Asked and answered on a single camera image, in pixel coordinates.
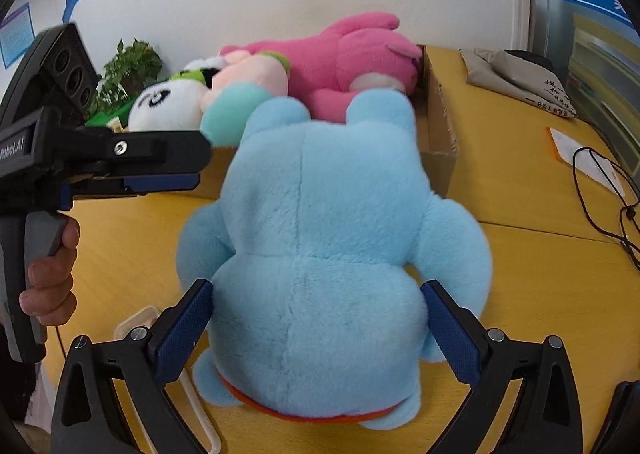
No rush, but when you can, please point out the white paper card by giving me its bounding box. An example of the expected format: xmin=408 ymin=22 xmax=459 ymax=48
xmin=547 ymin=126 xmax=628 ymax=199

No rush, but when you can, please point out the dark curved object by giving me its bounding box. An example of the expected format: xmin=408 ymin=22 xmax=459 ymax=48
xmin=590 ymin=380 xmax=640 ymax=454

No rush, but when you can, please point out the blue purple wall poster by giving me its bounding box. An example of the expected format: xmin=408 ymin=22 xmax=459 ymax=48
xmin=0 ymin=2 xmax=33 ymax=69

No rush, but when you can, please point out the white plastic holder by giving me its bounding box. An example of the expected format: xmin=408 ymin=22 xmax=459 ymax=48
xmin=114 ymin=306 xmax=222 ymax=454

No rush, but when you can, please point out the black cable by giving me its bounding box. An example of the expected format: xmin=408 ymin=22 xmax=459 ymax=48
xmin=571 ymin=146 xmax=640 ymax=269

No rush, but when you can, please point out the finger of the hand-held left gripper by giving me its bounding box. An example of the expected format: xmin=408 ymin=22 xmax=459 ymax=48
xmin=75 ymin=128 xmax=213 ymax=181
xmin=59 ymin=173 xmax=203 ymax=212

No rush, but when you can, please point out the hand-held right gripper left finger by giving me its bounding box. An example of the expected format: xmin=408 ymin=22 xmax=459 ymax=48
xmin=50 ymin=278 xmax=216 ymax=454

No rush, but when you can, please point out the pastel pink teal plush toy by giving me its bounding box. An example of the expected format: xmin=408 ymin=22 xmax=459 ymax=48
xmin=200 ymin=51 xmax=292 ymax=145

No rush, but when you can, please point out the light blue plush toy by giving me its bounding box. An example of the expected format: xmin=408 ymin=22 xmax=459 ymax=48
xmin=175 ymin=90 xmax=493 ymax=430

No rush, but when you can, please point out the beige cloth bag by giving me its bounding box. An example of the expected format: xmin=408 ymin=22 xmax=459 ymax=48
xmin=459 ymin=48 xmax=581 ymax=121

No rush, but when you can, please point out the long cardboard box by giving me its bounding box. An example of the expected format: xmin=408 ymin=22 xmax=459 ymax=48
xmin=200 ymin=44 xmax=460 ymax=201

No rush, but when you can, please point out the person's left hand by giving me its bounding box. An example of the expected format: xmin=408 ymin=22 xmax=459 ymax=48
xmin=19 ymin=221 xmax=81 ymax=329

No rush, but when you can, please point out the white panda plush toy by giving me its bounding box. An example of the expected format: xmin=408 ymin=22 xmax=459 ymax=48
xmin=127 ymin=58 xmax=228 ymax=132

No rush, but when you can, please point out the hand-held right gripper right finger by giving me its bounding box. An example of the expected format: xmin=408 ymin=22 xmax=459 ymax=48
xmin=421 ymin=280 xmax=585 ymax=454

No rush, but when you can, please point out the large potted green plant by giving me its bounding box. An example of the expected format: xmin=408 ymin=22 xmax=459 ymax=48
xmin=85 ymin=38 xmax=165 ymax=119

